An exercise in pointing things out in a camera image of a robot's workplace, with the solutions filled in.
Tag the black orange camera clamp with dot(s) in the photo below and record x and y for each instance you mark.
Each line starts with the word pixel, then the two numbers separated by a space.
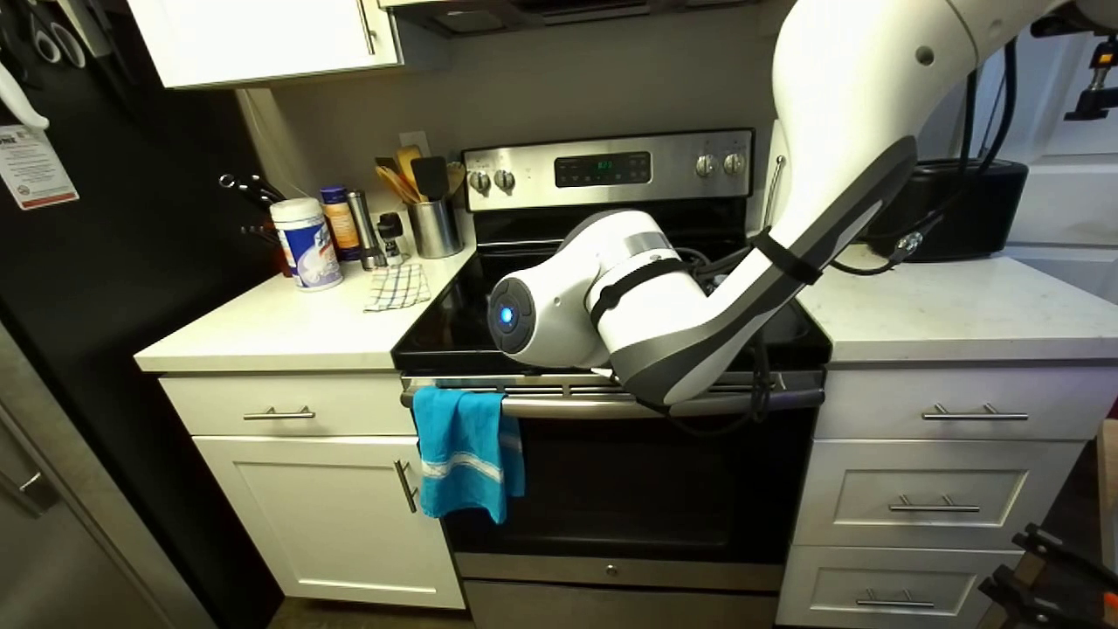
pixel 1100 83

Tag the steel utensil holder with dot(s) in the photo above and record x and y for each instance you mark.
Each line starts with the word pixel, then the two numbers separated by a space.
pixel 434 233

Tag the orange brown spice bottle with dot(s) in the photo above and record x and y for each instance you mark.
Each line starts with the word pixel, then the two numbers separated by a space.
pixel 340 228

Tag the white panelled door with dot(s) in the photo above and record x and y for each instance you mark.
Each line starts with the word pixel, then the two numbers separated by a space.
pixel 1070 197

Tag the white wall outlet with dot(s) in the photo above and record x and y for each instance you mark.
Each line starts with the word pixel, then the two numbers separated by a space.
pixel 413 144

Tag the black spatula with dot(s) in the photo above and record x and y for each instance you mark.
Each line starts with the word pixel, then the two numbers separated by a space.
pixel 432 177

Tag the white wipes canister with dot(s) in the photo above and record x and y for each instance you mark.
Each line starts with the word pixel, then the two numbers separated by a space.
pixel 306 245

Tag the black refrigerator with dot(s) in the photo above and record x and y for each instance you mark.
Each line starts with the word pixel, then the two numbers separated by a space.
pixel 117 293

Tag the steel range hood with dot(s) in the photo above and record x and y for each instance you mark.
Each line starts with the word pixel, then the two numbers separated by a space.
pixel 525 11

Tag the small dark shaker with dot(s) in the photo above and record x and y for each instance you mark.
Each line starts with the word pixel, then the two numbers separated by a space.
pixel 392 236

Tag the turquoise white striped towel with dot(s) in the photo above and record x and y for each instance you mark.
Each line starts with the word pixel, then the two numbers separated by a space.
pixel 459 457

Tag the white grid trivet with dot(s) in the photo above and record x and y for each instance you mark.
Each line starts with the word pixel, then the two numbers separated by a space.
pixel 399 285

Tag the black toaster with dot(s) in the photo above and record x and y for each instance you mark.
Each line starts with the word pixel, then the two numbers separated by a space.
pixel 954 211

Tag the light wooden board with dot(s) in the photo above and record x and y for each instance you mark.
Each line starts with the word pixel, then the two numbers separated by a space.
pixel 1107 465

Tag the black steel oven range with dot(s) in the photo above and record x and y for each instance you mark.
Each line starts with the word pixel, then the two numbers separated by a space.
pixel 631 502

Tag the white upper cabinet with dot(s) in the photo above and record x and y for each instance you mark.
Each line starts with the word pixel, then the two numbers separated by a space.
pixel 256 41

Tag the white lower door cabinet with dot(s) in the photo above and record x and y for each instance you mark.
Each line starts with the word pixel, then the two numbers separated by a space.
pixel 317 511

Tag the steel pepper grinder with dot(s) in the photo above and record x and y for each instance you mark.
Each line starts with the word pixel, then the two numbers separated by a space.
pixel 366 233

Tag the white drawer cabinet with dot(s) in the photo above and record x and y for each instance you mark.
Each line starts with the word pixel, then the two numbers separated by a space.
pixel 943 502

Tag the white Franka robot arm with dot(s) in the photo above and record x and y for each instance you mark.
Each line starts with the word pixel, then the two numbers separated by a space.
pixel 860 73

